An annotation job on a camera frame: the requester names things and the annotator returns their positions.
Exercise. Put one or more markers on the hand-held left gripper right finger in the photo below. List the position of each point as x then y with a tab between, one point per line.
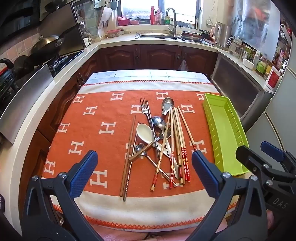
204	173

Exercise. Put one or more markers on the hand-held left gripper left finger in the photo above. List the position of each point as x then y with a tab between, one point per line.
84	172

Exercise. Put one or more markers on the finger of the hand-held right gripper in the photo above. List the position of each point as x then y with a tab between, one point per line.
252	160
272	151

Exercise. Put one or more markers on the green plastic utensil tray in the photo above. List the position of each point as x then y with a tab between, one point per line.
222	125

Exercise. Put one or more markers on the grey refrigerator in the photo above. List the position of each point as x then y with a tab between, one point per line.
277	120

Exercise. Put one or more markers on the bamboo chopstick with red end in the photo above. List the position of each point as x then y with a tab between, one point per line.
154	180
171	176

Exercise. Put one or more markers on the dark brown chopsticks pair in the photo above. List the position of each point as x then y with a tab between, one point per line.
129	171

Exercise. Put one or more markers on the brown wooden chopstick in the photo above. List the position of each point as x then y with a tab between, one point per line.
128	155

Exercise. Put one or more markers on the small metal spoon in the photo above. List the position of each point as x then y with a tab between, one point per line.
139	147

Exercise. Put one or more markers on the orange patterned blanket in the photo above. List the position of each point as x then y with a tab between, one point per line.
104	111

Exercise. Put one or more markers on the metal tablespoon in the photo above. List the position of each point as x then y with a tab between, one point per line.
158	122

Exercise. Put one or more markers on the steel cabinet appliance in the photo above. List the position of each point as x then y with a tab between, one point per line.
238	90

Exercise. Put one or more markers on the white ceramic spoon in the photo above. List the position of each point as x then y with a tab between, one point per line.
144	133

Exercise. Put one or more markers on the red and white canister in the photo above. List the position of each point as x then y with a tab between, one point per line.
272	78

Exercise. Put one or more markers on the pink clothing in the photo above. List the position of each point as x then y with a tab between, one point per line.
129	235

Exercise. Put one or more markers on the large metal soup spoon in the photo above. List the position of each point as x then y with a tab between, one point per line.
167	104

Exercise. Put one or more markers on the bottle with green label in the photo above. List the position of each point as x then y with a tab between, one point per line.
262	66

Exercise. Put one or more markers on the metal fork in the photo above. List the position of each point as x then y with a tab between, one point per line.
145	110

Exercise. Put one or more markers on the white bowl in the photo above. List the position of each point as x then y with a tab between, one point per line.
248	63

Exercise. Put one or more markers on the steel splash guard panel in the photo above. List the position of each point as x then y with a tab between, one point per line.
71	30
25	99

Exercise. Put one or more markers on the white plastic bottle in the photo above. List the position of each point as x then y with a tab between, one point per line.
256	59

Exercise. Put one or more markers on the glass jar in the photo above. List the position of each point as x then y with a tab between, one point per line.
246	52

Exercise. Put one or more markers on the clear plastic bag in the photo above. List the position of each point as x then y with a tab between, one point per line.
183	66

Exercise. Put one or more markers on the glass pitcher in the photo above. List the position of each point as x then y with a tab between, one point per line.
235	47

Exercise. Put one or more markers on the pale blue table cover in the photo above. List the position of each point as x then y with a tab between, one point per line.
150	75

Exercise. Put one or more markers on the dark frying pan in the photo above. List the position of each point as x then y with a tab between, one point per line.
23	64

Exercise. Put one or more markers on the white electric kettle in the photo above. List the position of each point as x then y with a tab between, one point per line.
223	34

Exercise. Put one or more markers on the wok with lid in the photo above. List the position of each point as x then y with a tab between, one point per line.
46	44

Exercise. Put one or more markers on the white kitchen countertop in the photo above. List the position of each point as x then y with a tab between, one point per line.
115	41

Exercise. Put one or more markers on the red frying pan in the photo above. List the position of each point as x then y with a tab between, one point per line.
192	34

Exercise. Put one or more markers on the pink food container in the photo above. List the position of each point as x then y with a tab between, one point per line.
113	33

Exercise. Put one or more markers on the steel sink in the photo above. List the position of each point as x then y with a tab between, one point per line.
157	36

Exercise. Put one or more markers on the steel faucet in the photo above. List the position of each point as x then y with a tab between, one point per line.
173	25

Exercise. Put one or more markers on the wooden cutting board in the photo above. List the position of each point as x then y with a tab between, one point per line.
104	19

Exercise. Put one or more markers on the pink colander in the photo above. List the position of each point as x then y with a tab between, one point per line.
122	20

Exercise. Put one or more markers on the black range hood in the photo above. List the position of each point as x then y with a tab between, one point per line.
18	16

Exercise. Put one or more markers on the kitchen window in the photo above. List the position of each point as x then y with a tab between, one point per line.
138	9

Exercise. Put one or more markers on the clear plastic wall sheet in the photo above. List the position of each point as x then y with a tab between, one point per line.
254	20

